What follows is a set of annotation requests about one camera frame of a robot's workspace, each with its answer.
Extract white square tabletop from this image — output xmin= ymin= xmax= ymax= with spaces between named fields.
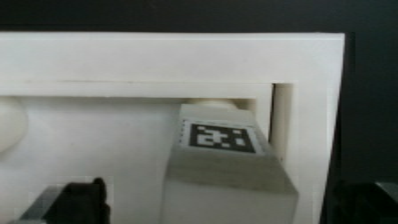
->
xmin=0 ymin=31 xmax=345 ymax=224

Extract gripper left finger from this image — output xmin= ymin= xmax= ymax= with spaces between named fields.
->
xmin=16 ymin=178 xmax=111 ymax=224

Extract white table leg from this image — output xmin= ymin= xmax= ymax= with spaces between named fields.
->
xmin=160 ymin=99 xmax=299 ymax=224

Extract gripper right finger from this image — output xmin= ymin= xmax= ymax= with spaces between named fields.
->
xmin=333 ymin=181 xmax=398 ymax=224

